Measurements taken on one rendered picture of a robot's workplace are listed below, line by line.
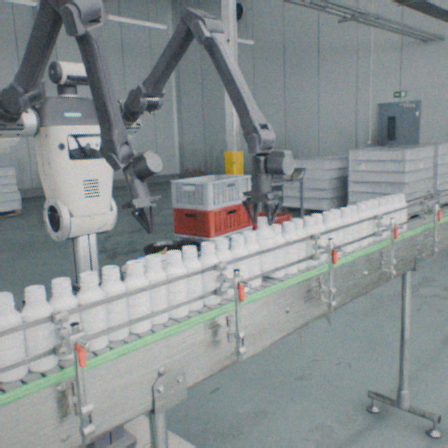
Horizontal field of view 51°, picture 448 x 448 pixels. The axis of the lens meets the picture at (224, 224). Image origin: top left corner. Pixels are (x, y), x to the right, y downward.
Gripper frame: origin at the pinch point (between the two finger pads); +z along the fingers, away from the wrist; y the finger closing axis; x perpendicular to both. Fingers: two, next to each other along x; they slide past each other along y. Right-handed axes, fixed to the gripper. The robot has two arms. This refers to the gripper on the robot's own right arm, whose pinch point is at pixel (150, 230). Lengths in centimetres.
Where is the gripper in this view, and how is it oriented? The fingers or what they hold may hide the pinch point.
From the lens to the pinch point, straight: 138.4
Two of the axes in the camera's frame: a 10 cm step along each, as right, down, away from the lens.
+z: 2.9, 9.6, -0.6
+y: 6.9, -1.6, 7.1
